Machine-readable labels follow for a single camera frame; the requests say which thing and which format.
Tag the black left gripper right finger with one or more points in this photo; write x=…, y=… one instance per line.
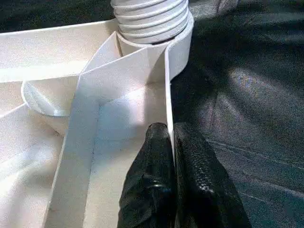
x=204, y=185

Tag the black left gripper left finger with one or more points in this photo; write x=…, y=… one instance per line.
x=149, y=185

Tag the white plastic table leg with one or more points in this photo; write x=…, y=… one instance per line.
x=152, y=19

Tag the black work mat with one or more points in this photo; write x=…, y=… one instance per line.
x=247, y=95

